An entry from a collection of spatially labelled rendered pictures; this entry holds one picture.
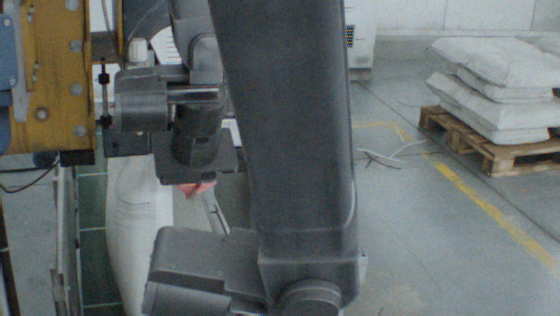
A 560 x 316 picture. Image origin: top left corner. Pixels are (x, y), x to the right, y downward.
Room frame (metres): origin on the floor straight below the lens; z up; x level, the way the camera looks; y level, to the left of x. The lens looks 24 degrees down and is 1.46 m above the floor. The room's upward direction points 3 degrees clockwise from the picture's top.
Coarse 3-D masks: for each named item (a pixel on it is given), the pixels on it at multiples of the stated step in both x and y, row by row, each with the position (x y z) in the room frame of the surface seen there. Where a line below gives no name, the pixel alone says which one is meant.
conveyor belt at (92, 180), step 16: (96, 128) 2.66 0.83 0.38; (96, 144) 2.48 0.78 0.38; (96, 160) 2.32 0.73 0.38; (80, 176) 2.16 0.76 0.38; (96, 176) 2.17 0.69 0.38; (80, 192) 2.03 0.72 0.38; (96, 192) 2.04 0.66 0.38; (80, 208) 1.92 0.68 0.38; (96, 208) 1.92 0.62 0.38; (80, 224) 1.81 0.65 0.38; (96, 224) 1.82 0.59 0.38; (80, 240) 1.71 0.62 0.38; (96, 240) 1.72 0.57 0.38; (96, 256) 1.62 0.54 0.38; (96, 272) 1.54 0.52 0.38; (112, 272) 1.55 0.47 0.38; (96, 288) 1.46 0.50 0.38; (112, 288) 1.47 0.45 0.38; (96, 304) 1.39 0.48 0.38; (112, 304) 1.39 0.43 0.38
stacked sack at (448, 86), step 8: (432, 80) 3.86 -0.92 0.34; (440, 80) 3.80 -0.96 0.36; (448, 80) 3.76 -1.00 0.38; (456, 80) 3.75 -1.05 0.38; (432, 88) 3.84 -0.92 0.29; (440, 88) 3.76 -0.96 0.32; (448, 88) 3.70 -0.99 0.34; (456, 88) 3.65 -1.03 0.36; (464, 88) 3.61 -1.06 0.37; (472, 88) 3.63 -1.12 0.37; (440, 96) 3.75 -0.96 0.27; (448, 96) 3.67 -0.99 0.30; (456, 96) 3.60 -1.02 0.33; (456, 104) 3.59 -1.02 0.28
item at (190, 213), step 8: (176, 192) 0.89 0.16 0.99; (192, 192) 0.75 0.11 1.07; (176, 200) 0.90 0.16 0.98; (184, 200) 0.82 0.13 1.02; (192, 200) 0.75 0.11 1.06; (176, 208) 0.90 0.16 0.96; (184, 208) 0.82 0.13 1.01; (192, 208) 0.75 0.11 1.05; (200, 208) 0.71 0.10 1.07; (176, 216) 0.90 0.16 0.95; (184, 216) 0.82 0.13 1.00; (192, 216) 0.75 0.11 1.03; (200, 216) 0.68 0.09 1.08; (176, 224) 0.90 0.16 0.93; (184, 224) 0.82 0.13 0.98; (192, 224) 0.75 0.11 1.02; (200, 224) 0.68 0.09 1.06; (208, 224) 0.67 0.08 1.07
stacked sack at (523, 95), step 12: (456, 72) 3.76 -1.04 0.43; (468, 72) 3.62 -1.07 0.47; (468, 84) 3.60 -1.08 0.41; (480, 84) 3.45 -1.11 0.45; (492, 96) 3.32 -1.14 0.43; (504, 96) 3.32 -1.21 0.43; (516, 96) 3.34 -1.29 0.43; (528, 96) 3.36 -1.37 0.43; (540, 96) 3.37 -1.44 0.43; (552, 96) 3.40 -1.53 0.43
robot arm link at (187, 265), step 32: (160, 256) 0.35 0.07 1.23; (192, 256) 0.36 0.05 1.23; (224, 256) 0.36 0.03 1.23; (256, 256) 0.37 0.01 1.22; (160, 288) 0.35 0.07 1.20; (192, 288) 0.35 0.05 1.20; (224, 288) 0.34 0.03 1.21; (256, 288) 0.35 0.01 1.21; (288, 288) 0.32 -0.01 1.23; (320, 288) 0.31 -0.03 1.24
